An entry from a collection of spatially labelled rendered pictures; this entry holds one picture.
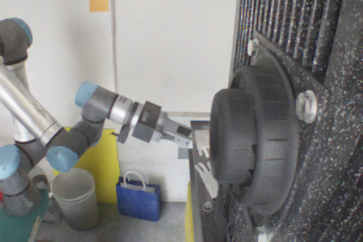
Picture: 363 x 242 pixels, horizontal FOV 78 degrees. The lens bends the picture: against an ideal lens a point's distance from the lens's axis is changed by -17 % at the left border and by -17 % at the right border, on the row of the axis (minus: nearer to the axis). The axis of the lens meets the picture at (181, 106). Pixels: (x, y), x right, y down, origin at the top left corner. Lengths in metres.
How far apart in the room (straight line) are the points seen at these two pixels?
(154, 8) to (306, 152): 1.18
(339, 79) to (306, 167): 0.11
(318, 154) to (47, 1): 1.37
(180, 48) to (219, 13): 0.28
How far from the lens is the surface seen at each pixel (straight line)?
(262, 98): 0.34
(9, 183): 0.97
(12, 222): 1.05
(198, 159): 1.31
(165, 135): 0.69
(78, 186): 1.89
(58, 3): 1.43
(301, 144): 0.32
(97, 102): 0.71
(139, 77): 1.48
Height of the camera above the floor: 1.49
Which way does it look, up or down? 28 degrees down
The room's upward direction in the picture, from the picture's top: 2 degrees clockwise
